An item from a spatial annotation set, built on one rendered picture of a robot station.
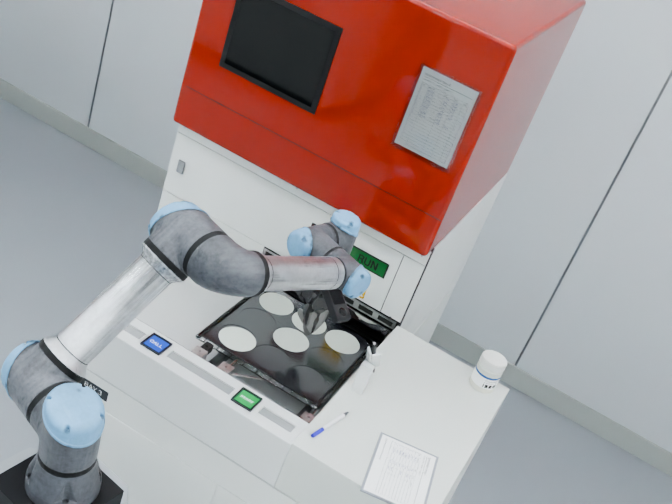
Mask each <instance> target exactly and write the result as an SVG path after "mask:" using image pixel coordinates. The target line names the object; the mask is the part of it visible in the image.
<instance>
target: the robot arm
mask: <svg viewBox="0 0 672 504"><path fill-rule="evenodd" d="M150 223H151V224H149V225H148V233H149V237H148V238H147V239H146V240H145V241H144V242H143V243H142V254H141V255H140V256H139V257H138V258H137V259H136V260H135V261H133V262H132V263H131V264H130V265H129V266H128V267H127V268H126V269H125V270H124V271H123V272H122V273H121V274H120V275H119V276H118V277H117V278H116V279H115V280H114V281H113V282H112V283H111V284H110V285H109V286H108V287H107V288H105V289H104V290H103V291H102V292H101V293H100V294H99V295H98V296H97V297H96V298H95V299H94V300H93V301H92V302H91V303H90V304H89V305H88V306H87V307H86V308H85V309H84V310H83V311H82V312H81V313H80V314H79V315H77V316H76V317H75V318H74V319H73V320H72V321H71V322H70V323H69V324H68V325H67V326H66V327H65V328H64V329H63V330H62V331H61V332H60V333H59V334H58V335H56V336H45V337H44V338H43V339H42V340H41V341H39V340H30V341H27V343H26V344H24V343H22V344H20V345H19V346H17V347H16V348H15V349H14V350H13V351H12V352H11V353H10V354H9V355H8V356H7V358H6V359H5V361H4V363H3V365H2V368H1V382H2V384H3V386H4V388H5V389H6V392H7V394H8V396H9V397H10V399H12V400H13V401H14V403H15V404H16V405H17V407H18V408H19V410H20V411H21V412H22V414H23V415H24V417H25V418H26V419H27V421H28V422H29V423H30V425H31V426H32V428H33V429H34V430H35V432H36V433H37V435H38V437H39V446H38V452H37V454H36V455H35V457H34V458H33V460H32V461H31V463H30V464H29V466H28V468H27V471H26V475H25V490H26V493H27V495H28V497H29V498H30V499H31V500H32V502H34V503H35V504H91V503H92V502H93V501H94V500H95V499H96V497H97V496H98V494H99V491H100V487H101V482H102V473H101V469H100V467H99V463H98V459H97V456H98V451H99V446H100V441H101V436H102V432H103V430H104V426H105V408H104V404H103V401H102V399H101V398H100V396H99V395H98V394H97V393H96V392H95V391H94V390H93V389H91V388H89V387H88V386H86V387H82V384H79V383H80V382H81V381H82V380H83V379H84V378H85V377H86V371H87V365H88V364H89V363H90V362H91V361H92V360H93V359H94V358H95V357H96V356H97V355H98V354H99V353H100V352H101V351H102V350H103V349H104V348H105V347H106V346H107V345H108V344H109V343H110V342H111V341H112V340H113V339H114V338H115V337H116V336H117V335H118V334H119V333H120V332H122V331H123V330H124V329H125V328H126V327H127V326H128V325H129V324H130V323H131V322H132V321H133V320H134V319H135V318H136V317H137V316H138V315H139V314H140V313H141V312H142V311H143V310H144V309H145V308H146V307H147V306H148V305H149V304H150V303H151V302H152V301H153V300H154V299H155V298H156V297H158V296H159V295H160V294H161V293H162V292H163V291H164V290H165V289H166V288H167V287H168V286H169V285H170V284H171V283H182V282H184V281H185V280H186V279H187V278H188V277H189V278H190V279H191V280H192V281H193V282H194V283H196V284H197V285H199V286H200V287H202V288H204V289H207V290H209V291H212V292H215V293H219V294H223V295H229V296H236V297H256V296H259V295H261V294H262V293H264V292H265V291H295V292H296V293H297V295H298V296H299V298H300V299H301V300H302V302H304V301H305V302H306V303H307V304H306V305H305V306H304V308H303V309H301V308H299V309H298V312H297V313H298V316H299V318H300V320H301V322H302V324H303V330H304V333H305V334H306V336H307V335H311V334H312V333H314V332H315V331H316V330H317V329H318V328H319V327H320V326H321V325H322V324H323V323H324V322H325V321H326V320H327V319H328V318H329V316H331V319H332V322H333V323H334V324H336V323H343V322H347V321H349V320H350V319H351V315H350V313H349V310H348V307H347V304H346V302H345V299H344V296H343V294H345V295H347V296H348V297H349V298H357V297H359V296H360V295H362V294H363V293H364V292H365V291H366V290H367V289H368V287H369V285H370V283H371V275H370V273H369V272H368V271H367V270H366V269H365V268H364V267H363V265H362V264H359V263H358V262H357V261H356V260H355V259H354V258H353V257H352V256H351V255H350V253H351V251H352V248H353V246H354V243H355V240H356V238H357V237H358V232H359V229H360V226H361V221H360V219H359V217H358V216H356V215H355V214H354V213H352V212H350V211H347V210H336V211H335V212H334V213H333V215H332V217H331V218H330V222H326V223H323V224H319V225H314V226H309V227H302V228H299V229H296V230H294V231H292V232H291V233H290V234H289V236H288V239H287V249H288V252H289V254H290V256H264V255H263V254H262V253H261V252H259V251H255V250H247V249H245V248H243V247H241V246H240V245H239V244H237V243H236V242H235V241H234V240H233V239H232V238H230V237H229V236H228V235H227V234H226V233H225V232H224V231H223V230H222V229H221V228H220V227H219V226H218V225H217V224H216V223H215V222H214V221H213V220H212V219H211V218H210V217H209V215H208V214H207V213H206V212H205V211H204V210H202V209H200V208H199V207H198V206H197V205H195V204H194V203H192V202H188V201H181V202H178V201H177V202H173V203H170V204H168V205H166V206H164V207H162V208H161V209H160V210H158V211H157V212H156V213H155V214H154V215H153V217H152V218H151V220H150Z"/></svg>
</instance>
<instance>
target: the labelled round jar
mask: <svg viewBox="0 0 672 504"><path fill-rule="evenodd" d="M506 366H507V360H506V359H505V357H504V356H503V355H502V354H500V353H498V352H496V351H493V350H485V351H484V352H483V353H482V355H481V357H480V359H479V361H478V363H477V365H476V367H475V369H474V371H473V373H472V374H471V377H470V379H469V382H470V384H471V386H472V387H473V388H474V389H475V390H477V391H479V392H481V393H492V392H493V391H494V389H495V387H496V385H497V383H498V381H499V380H500V378H501V376H502V374H503V371H504V370H505V368H506Z"/></svg>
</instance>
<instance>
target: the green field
mask: <svg viewBox="0 0 672 504"><path fill-rule="evenodd" d="M350 255H351V256H352V257H353V258H354V259H355V260H356V261H357V262H358V263H359V264H362V265H363V267H365V268H367V269H369V270H371V271H372V272H374V273H376V274H378V275H380V276H381V277H383V275H384V273H385V271H386V268H387V266H388V265H386V264H384V263H382V262H380V261H378V260H377V259H375V258H373V257H371V256H369V255H368V254H366V253H364V252H362V251H360V250H358V249H357V248H355V247H353V248H352V251H351V253H350Z"/></svg>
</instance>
